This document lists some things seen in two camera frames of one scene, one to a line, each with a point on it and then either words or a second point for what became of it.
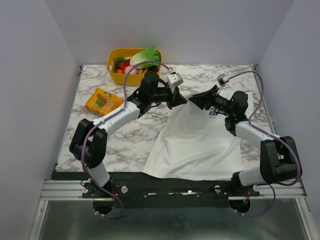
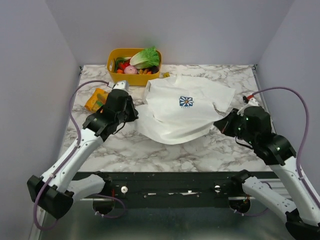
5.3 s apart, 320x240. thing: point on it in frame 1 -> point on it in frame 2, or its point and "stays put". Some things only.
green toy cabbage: x=150 y=54 stays put
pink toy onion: x=127 y=68 stays put
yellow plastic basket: x=120 y=78 stays put
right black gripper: x=209 y=98 -> x=227 y=122
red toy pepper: x=123 y=65 stays put
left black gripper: x=177 y=99 -> x=134 y=114
